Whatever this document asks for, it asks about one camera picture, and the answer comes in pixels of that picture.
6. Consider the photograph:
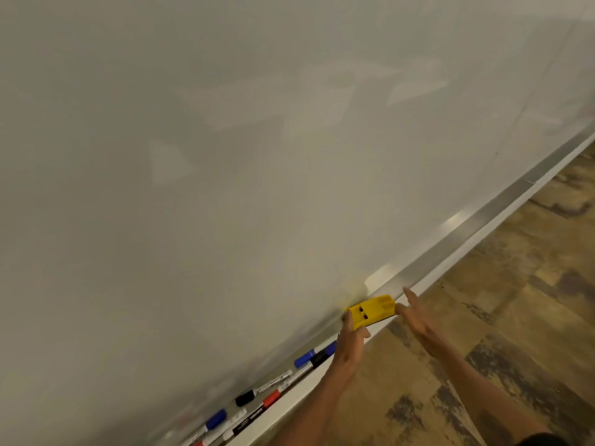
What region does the person's left hand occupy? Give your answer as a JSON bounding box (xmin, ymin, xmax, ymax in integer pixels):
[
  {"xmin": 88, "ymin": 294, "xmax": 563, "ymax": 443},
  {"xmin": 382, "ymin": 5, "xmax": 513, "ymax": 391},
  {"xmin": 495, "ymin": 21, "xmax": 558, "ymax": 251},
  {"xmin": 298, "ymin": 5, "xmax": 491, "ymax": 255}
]
[{"xmin": 334, "ymin": 310, "xmax": 372, "ymax": 369}]

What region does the person's right hand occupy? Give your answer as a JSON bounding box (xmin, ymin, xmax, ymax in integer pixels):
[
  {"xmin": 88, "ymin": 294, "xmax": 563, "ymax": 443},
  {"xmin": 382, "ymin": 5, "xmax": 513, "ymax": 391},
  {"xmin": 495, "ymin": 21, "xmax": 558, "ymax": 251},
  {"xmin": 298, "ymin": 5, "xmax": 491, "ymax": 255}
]
[{"xmin": 394, "ymin": 287, "xmax": 443, "ymax": 357}]

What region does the yellow whiteboard eraser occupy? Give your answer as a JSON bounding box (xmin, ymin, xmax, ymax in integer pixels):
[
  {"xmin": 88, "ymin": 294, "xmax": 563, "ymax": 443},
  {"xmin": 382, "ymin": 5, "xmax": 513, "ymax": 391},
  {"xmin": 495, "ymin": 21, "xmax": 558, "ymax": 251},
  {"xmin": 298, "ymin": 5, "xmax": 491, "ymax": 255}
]
[{"xmin": 347, "ymin": 295, "xmax": 397, "ymax": 331}]

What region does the person's left forearm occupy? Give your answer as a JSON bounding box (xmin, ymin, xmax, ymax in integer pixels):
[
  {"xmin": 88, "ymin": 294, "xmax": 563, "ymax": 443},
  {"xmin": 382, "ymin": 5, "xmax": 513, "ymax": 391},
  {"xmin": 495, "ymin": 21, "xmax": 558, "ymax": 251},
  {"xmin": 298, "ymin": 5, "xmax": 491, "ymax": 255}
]
[{"xmin": 273, "ymin": 363, "xmax": 359, "ymax": 446}]

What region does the person's right forearm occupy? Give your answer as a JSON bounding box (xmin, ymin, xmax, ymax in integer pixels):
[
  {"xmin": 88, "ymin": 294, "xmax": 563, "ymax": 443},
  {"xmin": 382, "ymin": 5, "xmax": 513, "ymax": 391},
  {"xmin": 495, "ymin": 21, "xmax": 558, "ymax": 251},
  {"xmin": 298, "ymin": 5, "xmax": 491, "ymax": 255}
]
[{"xmin": 429, "ymin": 338, "xmax": 551, "ymax": 446}]

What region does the row of whiteboard markers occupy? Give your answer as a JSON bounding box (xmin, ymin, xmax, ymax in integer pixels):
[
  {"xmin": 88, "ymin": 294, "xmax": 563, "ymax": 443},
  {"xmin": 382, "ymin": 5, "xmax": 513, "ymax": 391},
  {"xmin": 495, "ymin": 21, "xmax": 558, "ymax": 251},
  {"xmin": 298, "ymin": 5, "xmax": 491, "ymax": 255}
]
[{"xmin": 179, "ymin": 340, "xmax": 337, "ymax": 446}]

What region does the aluminium whiteboard marker tray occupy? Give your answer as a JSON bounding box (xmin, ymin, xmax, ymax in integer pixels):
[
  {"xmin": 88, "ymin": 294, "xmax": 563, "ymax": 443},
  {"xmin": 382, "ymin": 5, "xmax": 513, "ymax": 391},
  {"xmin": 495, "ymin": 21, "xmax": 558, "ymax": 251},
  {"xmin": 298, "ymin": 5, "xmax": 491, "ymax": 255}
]
[{"xmin": 156, "ymin": 121, "xmax": 595, "ymax": 446}]

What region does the large white whiteboard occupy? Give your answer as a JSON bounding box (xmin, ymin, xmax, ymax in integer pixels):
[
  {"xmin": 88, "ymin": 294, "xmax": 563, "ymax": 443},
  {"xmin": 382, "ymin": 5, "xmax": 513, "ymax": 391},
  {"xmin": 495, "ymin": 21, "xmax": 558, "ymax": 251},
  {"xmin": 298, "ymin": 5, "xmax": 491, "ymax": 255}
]
[{"xmin": 0, "ymin": 0, "xmax": 595, "ymax": 446}]

